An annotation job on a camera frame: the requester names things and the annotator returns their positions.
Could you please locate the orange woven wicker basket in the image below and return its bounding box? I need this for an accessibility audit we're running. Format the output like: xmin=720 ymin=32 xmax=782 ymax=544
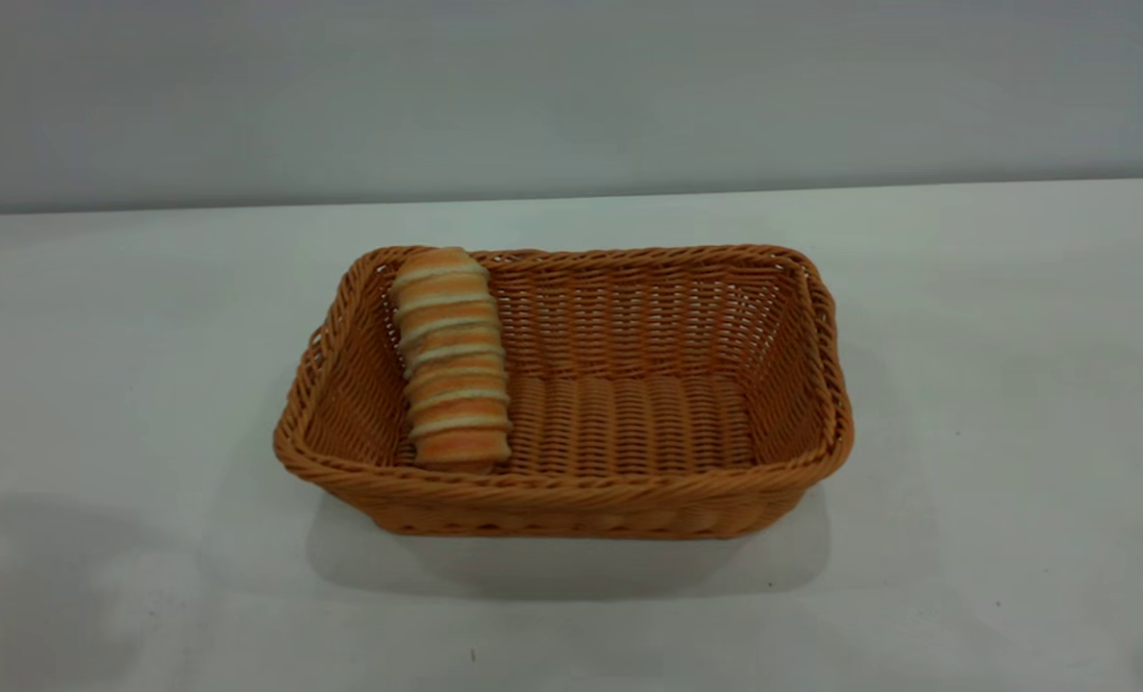
xmin=273 ymin=243 xmax=857 ymax=540

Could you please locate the striped orange bread roll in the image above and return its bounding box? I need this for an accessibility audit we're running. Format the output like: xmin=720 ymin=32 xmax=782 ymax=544
xmin=387 ymin=247 xmax=515 ymax=473

